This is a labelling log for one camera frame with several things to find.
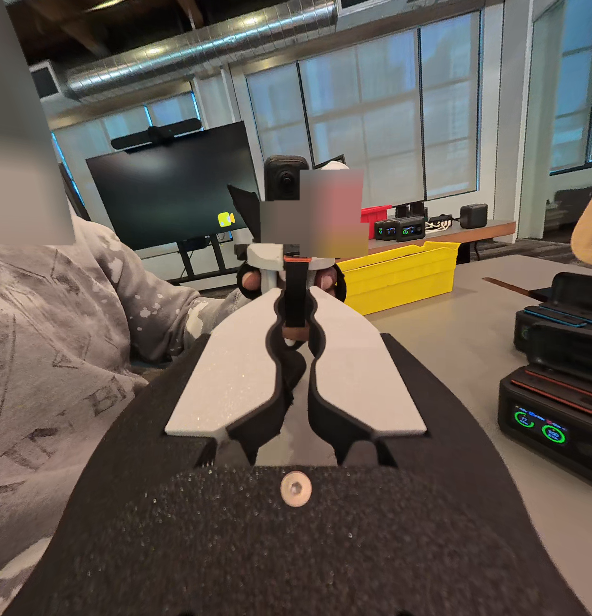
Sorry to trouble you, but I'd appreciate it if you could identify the person's left hand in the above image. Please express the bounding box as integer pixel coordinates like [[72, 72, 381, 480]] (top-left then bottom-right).
[[242, 269, 336, 292]]

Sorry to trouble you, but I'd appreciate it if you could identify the black battery orange rim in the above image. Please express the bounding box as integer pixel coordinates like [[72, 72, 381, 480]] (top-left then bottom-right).
[[510, 378, 592, 404], [523, 367, 592, 389], [284, 256, 310, 329]]

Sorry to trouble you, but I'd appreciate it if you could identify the silver ventilation duct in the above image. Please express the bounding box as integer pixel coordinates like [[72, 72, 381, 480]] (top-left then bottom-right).
[[60, 0, 340, 102]]

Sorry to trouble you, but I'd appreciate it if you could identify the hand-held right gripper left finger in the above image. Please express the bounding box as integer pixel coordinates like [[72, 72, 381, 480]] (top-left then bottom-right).
[[164, 287, 292, 464]]

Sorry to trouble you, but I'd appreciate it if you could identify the black battery blue rim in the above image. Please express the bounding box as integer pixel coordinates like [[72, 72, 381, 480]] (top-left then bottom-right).
[[539, 301, 592, 321], [523, 308, 588, 329]]

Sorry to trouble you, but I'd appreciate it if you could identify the person's left forearm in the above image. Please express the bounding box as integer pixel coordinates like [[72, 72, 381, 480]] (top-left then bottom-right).
[[118, 245, 249, 366]]

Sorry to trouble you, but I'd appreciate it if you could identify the black screen on stand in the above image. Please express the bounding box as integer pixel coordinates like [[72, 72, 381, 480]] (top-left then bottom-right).
[[86, 120, 263, 286]]

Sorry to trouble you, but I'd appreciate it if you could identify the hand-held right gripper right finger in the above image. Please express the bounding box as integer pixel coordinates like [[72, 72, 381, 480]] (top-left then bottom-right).
[[307, 286, 428, 455]]

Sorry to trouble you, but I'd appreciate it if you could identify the red cardboard box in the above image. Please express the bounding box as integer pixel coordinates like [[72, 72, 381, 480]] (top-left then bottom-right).
[[361, 206, 393, 236]]

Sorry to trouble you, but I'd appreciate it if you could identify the wooden edged table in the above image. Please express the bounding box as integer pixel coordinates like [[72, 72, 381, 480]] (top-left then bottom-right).
[[368, 220, 517, 257]]

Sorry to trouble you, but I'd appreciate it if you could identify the black video bar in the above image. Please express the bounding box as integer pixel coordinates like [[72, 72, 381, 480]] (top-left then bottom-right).
[[111, 118, 202, 152]]

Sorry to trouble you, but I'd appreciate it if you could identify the yellow plastic bin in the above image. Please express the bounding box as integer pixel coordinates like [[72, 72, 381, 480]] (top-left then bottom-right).
[[335, 241, 461, 316]]

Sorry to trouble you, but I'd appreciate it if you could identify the instruction sheet on wooden stand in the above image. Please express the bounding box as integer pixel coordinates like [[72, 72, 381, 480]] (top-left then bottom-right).
[[570, 182, 592, 266]]

